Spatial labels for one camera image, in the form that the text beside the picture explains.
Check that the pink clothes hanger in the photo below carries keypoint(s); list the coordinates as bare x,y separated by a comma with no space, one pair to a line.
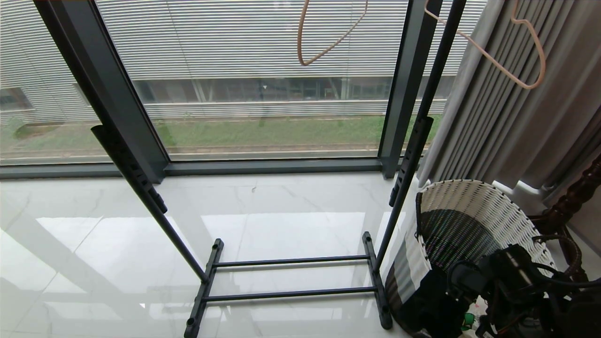
488,58
299,47

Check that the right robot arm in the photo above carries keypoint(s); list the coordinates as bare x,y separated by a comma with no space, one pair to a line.
577,310

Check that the black clothes rack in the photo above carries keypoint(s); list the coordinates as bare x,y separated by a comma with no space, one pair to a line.
412,155

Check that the white laundry basket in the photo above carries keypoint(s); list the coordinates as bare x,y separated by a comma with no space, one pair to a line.
469,197

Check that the black garment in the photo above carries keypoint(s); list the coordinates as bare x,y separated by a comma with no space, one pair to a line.
432,305

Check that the window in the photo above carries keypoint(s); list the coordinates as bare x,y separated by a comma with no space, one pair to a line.
108,94

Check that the beige curtain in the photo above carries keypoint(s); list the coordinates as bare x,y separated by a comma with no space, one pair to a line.
516,131

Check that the dark brown wooden stand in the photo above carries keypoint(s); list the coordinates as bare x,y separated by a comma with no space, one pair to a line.
577,192

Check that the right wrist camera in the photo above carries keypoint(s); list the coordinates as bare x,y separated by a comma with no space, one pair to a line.
509,265

